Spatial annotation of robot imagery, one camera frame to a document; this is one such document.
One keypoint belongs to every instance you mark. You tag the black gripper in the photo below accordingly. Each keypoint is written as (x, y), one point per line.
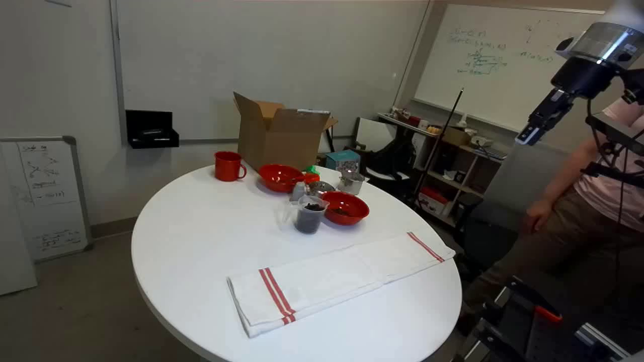
(582, 79)

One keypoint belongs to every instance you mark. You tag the white towel with red stripes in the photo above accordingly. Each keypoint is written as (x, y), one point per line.
(335, 279)

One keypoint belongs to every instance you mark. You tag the person in pink shirt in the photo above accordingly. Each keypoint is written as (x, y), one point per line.
(605, 193)

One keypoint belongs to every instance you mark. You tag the cluttered shelf unit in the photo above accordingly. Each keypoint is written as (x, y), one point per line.
(463, 178)

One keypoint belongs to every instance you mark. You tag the long dark stick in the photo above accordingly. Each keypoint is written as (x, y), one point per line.
(443, 133)

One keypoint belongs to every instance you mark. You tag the black chair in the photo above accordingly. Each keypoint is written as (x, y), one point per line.
(382, 157)

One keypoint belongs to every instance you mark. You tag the clear empty glass cup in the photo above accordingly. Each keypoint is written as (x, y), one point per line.
(350, 181)

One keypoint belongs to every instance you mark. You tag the teal box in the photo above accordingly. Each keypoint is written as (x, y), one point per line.
(342, 159)

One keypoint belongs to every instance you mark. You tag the red bowl with dark beans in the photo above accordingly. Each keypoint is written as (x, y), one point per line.
(348, 210)

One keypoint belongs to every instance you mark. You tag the small red green bottle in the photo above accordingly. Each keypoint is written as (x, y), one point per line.
(311, 178)

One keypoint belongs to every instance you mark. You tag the clear cup with dark beans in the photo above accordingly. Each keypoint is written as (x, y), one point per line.
(309, 220)

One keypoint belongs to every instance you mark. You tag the open cardboard box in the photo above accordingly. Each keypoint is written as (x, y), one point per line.
(282, 138)

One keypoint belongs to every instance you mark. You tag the empty red bowl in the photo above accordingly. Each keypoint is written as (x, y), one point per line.
(279, 178)

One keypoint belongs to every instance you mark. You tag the red mug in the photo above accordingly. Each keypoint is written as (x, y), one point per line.
(228, 165)

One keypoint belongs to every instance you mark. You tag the black case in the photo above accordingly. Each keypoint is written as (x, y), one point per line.
(151, 129)

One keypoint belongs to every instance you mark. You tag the small framed whiteboard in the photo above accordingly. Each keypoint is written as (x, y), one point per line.
(51, 193)

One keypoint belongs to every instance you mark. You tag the black camera stand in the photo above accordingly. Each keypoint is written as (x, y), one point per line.
(615, 132)

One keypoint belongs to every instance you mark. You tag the large blank wall whiteboard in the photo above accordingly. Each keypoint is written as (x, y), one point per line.
(201, 67)

